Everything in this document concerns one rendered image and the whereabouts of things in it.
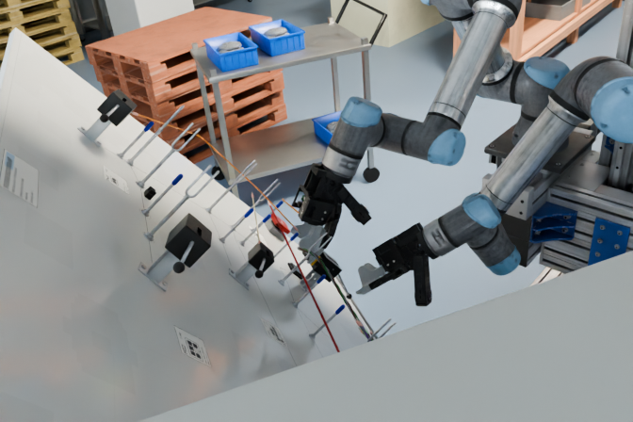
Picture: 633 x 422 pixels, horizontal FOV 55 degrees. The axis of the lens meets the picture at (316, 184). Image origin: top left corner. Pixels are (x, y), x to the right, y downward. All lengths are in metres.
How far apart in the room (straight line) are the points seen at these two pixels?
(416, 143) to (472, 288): 1.90
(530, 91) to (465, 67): 0.46
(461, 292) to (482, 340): 2.86
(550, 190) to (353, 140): 0.75
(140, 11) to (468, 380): 6.13
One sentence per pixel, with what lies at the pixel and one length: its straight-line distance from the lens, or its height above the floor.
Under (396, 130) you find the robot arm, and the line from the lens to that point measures 1.27.
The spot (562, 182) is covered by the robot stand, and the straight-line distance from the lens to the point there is 1.83.
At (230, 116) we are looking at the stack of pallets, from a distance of 4.49.
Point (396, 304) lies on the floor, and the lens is 2.98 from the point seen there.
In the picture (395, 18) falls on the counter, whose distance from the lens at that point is 6.33.
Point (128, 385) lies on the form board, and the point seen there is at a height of 1.55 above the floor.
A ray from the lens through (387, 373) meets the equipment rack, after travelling 0.18.
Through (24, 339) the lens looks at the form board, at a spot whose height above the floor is 1.64.
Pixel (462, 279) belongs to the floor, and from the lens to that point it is 3.13.
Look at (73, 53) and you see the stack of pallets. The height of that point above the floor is 0.09.
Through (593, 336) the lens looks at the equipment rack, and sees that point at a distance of 0.20.
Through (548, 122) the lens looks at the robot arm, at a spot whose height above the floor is 1.40.
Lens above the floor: 1.99
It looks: 30 degrees down
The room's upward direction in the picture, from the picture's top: 6 degrees counter-clockwise
